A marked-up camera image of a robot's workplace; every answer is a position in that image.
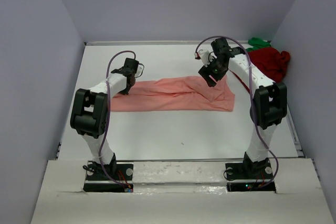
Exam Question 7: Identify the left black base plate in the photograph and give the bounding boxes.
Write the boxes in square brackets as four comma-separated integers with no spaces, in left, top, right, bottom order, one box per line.
[82,162,134,193]

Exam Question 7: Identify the red t shirt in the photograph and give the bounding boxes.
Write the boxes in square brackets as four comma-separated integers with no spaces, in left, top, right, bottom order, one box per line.
[246,47,290,82]

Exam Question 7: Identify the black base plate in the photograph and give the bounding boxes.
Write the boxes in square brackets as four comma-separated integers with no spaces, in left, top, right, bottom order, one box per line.
[82,162,134,193]
[223,163,276,193]

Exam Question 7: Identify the aluminium rail front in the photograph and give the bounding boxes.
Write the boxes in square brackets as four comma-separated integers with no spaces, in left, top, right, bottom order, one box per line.
[117,158,243,163]

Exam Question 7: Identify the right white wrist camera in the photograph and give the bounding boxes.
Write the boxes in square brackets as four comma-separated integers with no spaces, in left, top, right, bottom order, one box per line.
[194,50,214,67]

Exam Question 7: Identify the pink t shirt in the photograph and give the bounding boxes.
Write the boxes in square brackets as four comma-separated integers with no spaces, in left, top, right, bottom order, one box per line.
[111,76,235,112]

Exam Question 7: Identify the green t shirt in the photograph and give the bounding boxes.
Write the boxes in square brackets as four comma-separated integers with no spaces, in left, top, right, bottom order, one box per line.
[247,37,271,52]

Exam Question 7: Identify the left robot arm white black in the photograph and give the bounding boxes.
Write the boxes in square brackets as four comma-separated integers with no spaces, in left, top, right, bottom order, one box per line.
[70,58,144,181]

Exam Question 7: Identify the aluminium rail back edge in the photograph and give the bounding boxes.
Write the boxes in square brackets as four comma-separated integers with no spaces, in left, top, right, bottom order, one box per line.
[84,40,250,46]

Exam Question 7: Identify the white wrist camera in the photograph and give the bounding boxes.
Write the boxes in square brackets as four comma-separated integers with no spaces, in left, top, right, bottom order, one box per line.
[194,50,214,67]
[136,63,144,76]

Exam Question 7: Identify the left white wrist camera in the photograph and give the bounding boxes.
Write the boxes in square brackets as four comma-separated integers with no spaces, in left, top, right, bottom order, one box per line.
[136,63,144,76]

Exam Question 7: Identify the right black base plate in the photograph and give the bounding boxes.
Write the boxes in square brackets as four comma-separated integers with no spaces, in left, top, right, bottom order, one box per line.
[223,163,276,193]

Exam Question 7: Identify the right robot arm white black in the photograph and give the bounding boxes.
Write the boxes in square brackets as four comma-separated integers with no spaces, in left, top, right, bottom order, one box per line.
[194,36,287,182]

